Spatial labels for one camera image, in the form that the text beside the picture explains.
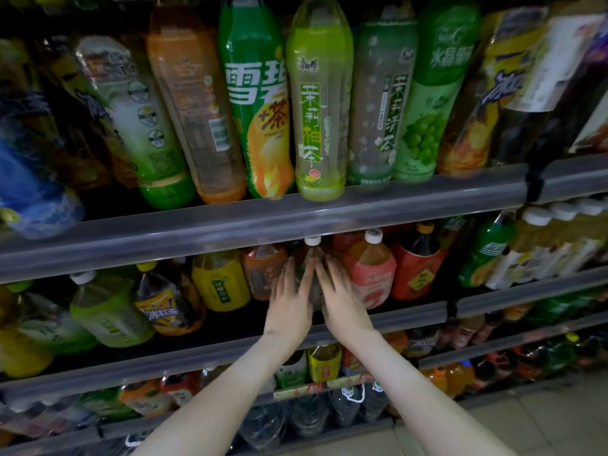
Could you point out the person's left forearm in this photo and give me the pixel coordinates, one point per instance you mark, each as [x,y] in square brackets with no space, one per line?
[209,413]

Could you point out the drinks shelf unit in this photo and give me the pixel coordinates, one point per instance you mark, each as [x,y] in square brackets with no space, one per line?
[237,223]

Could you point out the person's left hand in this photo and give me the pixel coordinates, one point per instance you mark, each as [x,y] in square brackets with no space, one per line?
[290,313]

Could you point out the person's right forearm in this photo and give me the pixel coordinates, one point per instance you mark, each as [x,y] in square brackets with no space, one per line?
[427,408]

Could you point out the person's right hand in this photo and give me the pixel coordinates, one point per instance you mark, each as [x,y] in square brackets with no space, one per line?
[344,313]

